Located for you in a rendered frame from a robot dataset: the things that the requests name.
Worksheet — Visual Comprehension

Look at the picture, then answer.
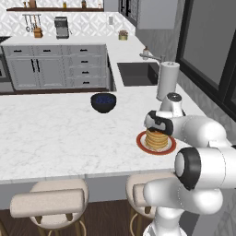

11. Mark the rail with hanging tools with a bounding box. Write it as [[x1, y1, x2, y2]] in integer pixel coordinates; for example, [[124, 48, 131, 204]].
[[21, 13, 42, 33]]

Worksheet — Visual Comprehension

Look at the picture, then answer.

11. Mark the black framed glass cupboard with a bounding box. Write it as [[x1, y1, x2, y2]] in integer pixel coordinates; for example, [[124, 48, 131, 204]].
[[118, 0, 139, 28]]

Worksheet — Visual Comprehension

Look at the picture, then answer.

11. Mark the red and white plate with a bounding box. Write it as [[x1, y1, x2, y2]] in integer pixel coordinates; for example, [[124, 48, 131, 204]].
[[136, 130, 178, 156]]

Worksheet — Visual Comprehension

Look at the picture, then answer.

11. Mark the stack of pancakes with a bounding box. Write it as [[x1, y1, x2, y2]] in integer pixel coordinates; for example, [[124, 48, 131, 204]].
[[144, 128, 169, 152]]

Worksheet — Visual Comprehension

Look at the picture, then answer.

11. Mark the black bowl of blueberries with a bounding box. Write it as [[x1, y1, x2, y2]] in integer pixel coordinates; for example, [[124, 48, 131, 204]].
[[89, 92, 118, 114]]

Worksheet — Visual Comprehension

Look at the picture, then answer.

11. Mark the white soap dispenser bottle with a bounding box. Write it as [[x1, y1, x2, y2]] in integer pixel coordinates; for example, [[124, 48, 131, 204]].
[[141, 45, 150, 61]]

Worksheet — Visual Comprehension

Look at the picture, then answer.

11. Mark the dark grey sink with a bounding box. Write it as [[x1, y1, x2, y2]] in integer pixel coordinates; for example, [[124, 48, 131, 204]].
[[116, 62, 160, 88]]

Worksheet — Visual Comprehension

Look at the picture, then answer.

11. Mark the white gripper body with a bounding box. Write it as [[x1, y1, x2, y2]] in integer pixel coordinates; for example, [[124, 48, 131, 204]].
[[144, 111, 157, 130]]

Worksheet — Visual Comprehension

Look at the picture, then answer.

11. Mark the wooden knife block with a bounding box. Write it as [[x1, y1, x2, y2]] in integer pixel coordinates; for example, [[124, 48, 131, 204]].
[[32, 27, 44, 39]]

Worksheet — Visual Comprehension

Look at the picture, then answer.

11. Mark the silver tap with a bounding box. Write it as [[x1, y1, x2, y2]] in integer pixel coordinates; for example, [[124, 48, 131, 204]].
[[138, 53, 166, 65]]

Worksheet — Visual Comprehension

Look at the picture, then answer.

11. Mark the grey wall cupboard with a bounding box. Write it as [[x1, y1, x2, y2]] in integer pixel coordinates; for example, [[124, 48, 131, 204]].
[[136, 0, 180, 30]]

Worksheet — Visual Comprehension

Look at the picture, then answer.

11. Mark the white paper towel roll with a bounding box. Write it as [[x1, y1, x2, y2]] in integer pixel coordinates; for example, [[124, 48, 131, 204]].
[[156, 60, 181, 102]]

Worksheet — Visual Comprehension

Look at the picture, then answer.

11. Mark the dark wooden wall shelf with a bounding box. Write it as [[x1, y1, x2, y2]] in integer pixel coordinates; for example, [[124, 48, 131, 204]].
[[6, 6, 105, 13]]

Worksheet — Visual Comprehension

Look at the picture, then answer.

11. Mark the small potted plant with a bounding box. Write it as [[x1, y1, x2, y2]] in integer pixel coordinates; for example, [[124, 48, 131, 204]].
[[118, 29, 129, 41]]

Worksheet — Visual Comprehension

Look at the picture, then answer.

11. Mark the silver coffee machine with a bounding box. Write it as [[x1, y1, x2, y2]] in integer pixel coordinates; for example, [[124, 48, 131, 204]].
[[53, 16, 73, 40]]

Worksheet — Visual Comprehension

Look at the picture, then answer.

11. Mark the beige stool with wooden legs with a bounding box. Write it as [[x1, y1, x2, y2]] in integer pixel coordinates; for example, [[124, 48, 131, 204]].
[[124, 171, 178, 236], [8, 178, 90, 236]]

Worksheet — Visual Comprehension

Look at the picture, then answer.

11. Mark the black framed window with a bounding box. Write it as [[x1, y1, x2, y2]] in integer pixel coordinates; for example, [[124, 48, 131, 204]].
[[174, 0, 236, 122]]

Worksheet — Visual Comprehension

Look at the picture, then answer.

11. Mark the grey run of cupboards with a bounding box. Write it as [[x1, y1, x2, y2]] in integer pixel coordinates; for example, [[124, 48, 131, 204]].
[[1, 43, 117, 92]]

